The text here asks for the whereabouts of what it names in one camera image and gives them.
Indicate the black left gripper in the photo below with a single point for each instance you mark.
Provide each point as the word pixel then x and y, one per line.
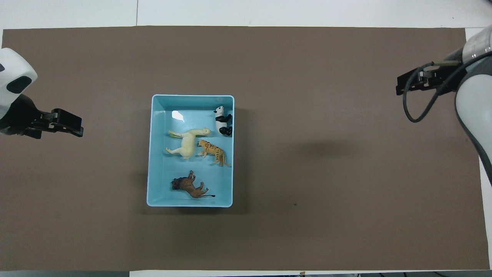
pixel 23 115

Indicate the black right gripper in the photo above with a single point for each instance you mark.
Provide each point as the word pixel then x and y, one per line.
pixel 442 77

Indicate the cream white horse toy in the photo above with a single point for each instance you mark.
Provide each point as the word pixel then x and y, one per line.
pixel 188 144

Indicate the brown lion toy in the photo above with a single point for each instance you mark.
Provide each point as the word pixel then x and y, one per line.
pixel 188 185

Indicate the orange striped tiger toy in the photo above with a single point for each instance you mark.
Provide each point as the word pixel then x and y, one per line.
pixel 215 152

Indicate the black white panda toy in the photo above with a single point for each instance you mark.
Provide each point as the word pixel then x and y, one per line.
pixel 221 121

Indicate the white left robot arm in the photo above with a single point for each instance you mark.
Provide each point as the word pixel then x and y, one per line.
pixel 13 80

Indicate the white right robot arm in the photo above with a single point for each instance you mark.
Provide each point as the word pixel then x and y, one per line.
pixel 476 100

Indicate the light blue storage box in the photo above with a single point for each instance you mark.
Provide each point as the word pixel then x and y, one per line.
pixel 163 184

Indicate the brown table mat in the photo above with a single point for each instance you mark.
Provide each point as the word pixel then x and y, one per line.
pixel 307 192

